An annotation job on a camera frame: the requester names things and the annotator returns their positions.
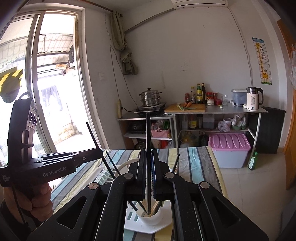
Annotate black chopstick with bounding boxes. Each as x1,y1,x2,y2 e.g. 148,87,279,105
171,153,180,173
106,151,147,214
86,121,138,211
145,113,151,215

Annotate metal kitchen shelf table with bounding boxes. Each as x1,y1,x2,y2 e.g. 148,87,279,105
165,103,268,152

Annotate person's left hand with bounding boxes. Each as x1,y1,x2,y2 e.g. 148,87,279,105
4,183,53,222

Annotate wooden chopstick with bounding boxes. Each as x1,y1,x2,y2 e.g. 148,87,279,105
149,201,161,216

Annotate white plastic dish rack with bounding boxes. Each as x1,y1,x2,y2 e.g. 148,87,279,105
91,159,172,234

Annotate white utensil holder cup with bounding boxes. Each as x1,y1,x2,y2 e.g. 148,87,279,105
137,201,163,226

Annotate striped tablecloth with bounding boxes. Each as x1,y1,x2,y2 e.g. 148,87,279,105
51,147,228,240

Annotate small metal side shelf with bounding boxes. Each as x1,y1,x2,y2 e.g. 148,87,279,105
118,113,176,149

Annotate pink plastic basket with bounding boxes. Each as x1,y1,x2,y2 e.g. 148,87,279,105
151,125,171,138

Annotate pink lid storage box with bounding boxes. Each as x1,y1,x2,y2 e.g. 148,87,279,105
208,133,251,169

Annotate black induction cooker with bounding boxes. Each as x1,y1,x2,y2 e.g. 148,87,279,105
134,102,166,117

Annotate wooden cutting board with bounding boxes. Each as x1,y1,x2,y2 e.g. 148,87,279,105
165,103,206,113

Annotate carrot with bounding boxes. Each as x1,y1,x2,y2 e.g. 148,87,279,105
185,102,192,108

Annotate white power strip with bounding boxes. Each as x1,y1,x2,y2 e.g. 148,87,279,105
117,100,122,118

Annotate green glass bottle on floor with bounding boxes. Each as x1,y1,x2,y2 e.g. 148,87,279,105
247,152,258,170

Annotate stainless steel steamer pot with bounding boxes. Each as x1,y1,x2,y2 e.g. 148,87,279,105
139,88,162,108

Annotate dark soy sauce bottle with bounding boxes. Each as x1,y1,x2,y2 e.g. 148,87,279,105
202,83,206,105

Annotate green label sauce bottle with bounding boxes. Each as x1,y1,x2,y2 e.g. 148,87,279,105
196,83,203,104

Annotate black cabinet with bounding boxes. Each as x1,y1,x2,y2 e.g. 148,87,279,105
255,106,286,154

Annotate clear plastic container with lid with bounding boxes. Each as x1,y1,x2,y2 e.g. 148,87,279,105
231,89,247,106

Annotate green hanging cloth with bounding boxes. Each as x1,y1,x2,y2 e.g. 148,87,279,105
110,11,138,75

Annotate white electric kettle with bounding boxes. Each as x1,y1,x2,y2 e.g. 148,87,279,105
246,87,264,110

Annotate wooden door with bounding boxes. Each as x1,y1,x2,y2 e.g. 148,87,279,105
277,19,295,190

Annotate giraffe height chart poster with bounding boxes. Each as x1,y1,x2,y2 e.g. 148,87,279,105
252,37,272,85

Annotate white air conditioner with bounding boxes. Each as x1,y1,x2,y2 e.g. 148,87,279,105
171,0,228,9

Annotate sliding window frame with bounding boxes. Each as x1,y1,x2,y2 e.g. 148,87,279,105
1,4,103,165

